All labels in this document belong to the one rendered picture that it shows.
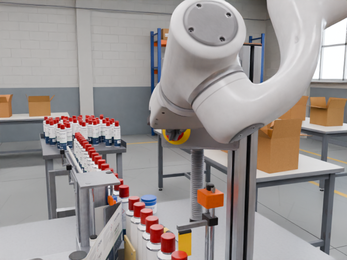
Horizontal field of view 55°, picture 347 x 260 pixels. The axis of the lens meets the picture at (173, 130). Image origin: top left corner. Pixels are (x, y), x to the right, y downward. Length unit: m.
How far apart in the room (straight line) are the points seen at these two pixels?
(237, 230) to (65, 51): 7.63
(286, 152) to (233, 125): 2.10
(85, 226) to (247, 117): 0.76
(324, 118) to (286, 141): 2.52
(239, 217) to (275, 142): 1.68
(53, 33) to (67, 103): 1.60
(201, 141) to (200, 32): 0.37
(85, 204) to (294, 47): 0.76
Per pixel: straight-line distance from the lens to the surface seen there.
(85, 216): 1.04
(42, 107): 6.07
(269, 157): 2.38
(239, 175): 0.71
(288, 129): 2.43
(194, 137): 0.70
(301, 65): 0.41
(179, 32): 0.37
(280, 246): 1.34
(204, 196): 0.72
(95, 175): 1.04
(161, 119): 0.54
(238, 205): 0.73
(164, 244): 0.78
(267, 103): 0.38
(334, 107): 4.96
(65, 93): 8.17
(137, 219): 0.96
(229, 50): 0.37
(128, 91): 8.36
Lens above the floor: 1.44
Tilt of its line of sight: 9 degrees down
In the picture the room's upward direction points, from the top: straight up
